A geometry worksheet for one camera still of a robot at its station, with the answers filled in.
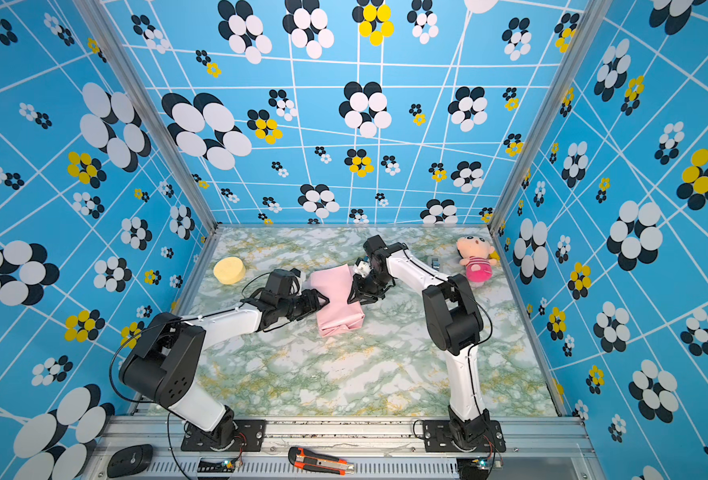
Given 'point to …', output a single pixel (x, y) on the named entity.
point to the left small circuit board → (218, 465)
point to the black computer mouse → (130, 460)
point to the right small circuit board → (474, 466)
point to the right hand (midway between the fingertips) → (354, 302)
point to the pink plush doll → (475, 247)
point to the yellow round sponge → (230, 270)
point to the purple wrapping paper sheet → (337, 315)
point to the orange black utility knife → (304, 458)
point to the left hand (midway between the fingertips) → (327, 302)
